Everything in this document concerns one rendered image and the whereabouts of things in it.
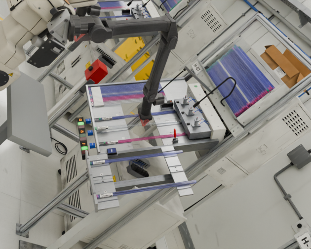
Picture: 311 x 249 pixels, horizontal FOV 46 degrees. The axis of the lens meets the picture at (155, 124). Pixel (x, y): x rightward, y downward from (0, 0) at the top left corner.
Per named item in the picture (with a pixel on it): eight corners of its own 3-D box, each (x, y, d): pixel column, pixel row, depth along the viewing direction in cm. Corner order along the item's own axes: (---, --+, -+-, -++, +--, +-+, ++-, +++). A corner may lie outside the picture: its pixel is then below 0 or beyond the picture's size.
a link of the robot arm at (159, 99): (144, 85, 206) (150, 95, 201) (162, 82, 211) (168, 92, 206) (140, 100, 215) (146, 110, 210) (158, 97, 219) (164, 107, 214)
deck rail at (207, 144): (98, 163, 204) (98, 155, 200) (98, 161, 205) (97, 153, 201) (217, 147, 220) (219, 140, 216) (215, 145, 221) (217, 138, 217)
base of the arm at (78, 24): (63, 8, 153) (71, 24, 146) (82, 8, 156) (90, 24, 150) (62, 25, 159) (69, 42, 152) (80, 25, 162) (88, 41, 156)
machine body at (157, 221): (58, 240, 240) (125, 186, 222) (54, 164, 291) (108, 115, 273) (126, 263, 280) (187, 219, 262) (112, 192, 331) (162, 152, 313)
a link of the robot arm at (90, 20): (80, 16, 156) (84, 22, 152) (103, 16, 160) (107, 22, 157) (78, 34, 162) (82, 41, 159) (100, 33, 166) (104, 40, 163)
